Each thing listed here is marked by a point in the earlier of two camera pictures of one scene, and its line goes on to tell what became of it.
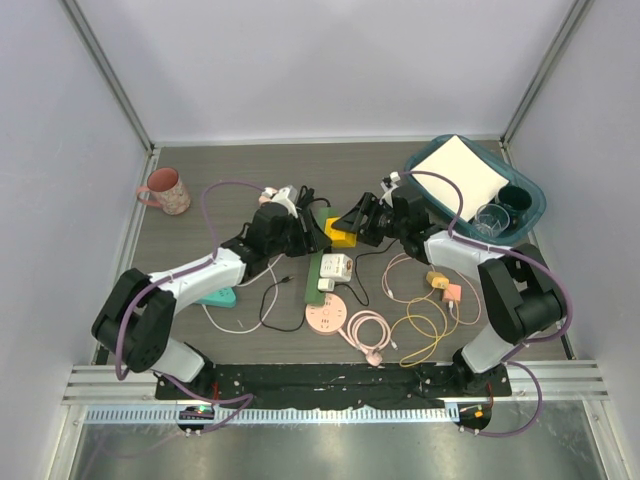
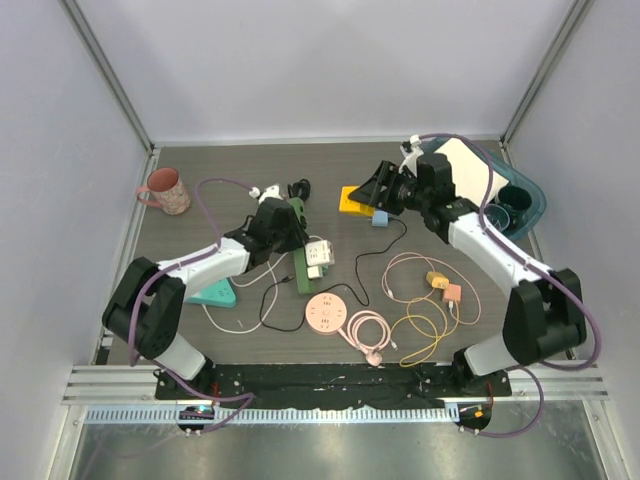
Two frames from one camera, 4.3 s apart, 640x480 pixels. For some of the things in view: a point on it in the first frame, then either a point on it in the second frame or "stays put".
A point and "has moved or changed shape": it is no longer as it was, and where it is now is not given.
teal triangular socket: (224, 298) stays put
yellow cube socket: (339, 238) -> (349, 205)
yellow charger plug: (437, 280) stays put
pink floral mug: (166, 189) stays put
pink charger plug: (452, 293) stays put
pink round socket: (326, 319) stays put
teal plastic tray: (517, 229) stays put
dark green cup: (517, 202) stays put
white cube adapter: (336, 267) has moved or changed shape
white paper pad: (479, 181) stays put
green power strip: (313, 296) has moved or changed shape
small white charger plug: (326, 284) has moved or changed shape
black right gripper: (367, 205) -> (371, 193)
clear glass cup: (490, 219) stays put
